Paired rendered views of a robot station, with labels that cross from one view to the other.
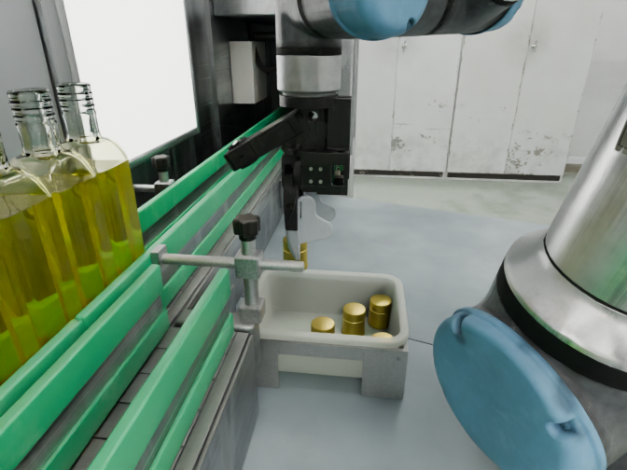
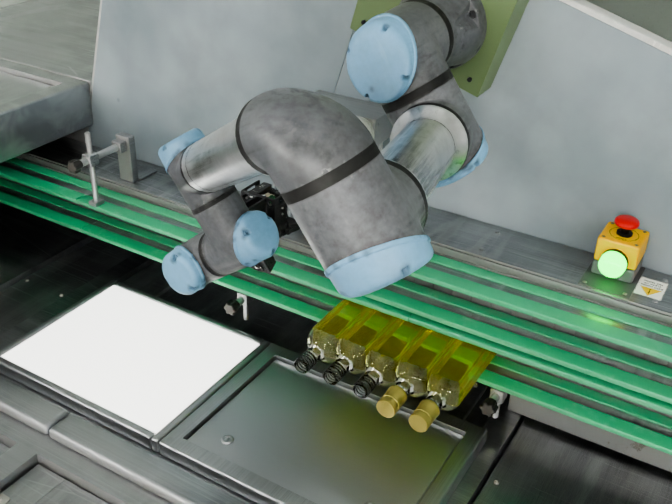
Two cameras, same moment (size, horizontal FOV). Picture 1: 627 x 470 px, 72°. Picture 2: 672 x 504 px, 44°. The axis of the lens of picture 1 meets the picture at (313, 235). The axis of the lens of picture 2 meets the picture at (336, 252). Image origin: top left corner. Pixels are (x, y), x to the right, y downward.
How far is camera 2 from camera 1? 1.12 m
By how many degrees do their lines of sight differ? 41
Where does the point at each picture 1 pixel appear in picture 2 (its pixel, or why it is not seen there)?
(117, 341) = (413, 299)
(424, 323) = (317, 66)
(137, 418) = (462, 287)
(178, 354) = (429, 276)
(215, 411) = (437, 245)
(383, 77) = not seen: outside the picture
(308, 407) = not seen: hidden behind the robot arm
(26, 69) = (251, 403)
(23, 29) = (232, 414)
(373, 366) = (381, 136)
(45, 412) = (455, 317)
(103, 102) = (211, 362)
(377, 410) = not seen: hidden behind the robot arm
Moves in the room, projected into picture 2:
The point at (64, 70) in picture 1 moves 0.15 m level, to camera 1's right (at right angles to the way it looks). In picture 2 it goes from (227, 388) to (216, 319)
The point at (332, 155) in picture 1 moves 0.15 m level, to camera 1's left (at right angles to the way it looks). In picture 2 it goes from (275, 209) to (284, 286)
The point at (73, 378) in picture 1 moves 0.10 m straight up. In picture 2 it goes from (439, 312) to (413, 341)
